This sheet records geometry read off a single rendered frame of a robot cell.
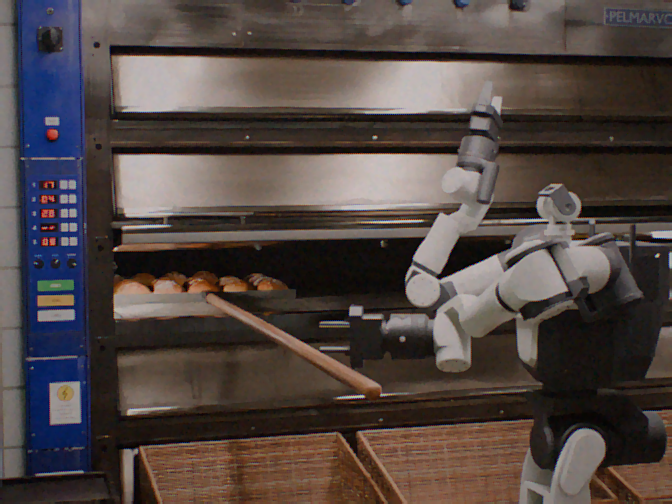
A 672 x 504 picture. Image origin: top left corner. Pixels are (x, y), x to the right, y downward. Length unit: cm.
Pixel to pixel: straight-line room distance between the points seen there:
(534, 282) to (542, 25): 159
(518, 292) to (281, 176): 131
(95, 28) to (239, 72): 39
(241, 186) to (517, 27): 92
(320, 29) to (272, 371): 93
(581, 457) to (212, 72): 143
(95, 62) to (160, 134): 25
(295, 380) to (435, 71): 94
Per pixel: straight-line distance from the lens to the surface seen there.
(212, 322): 346
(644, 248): 276
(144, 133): 342
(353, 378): 225
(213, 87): 345
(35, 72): 337
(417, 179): 361
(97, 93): 341
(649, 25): 395
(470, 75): 369
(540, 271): 232
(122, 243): 326
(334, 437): 356
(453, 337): 249
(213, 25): 349
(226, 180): 346
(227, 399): 348
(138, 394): 345
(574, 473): 278
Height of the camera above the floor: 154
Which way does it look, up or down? 3 degrees down
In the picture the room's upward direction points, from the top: 1 degrees counter-clockwise
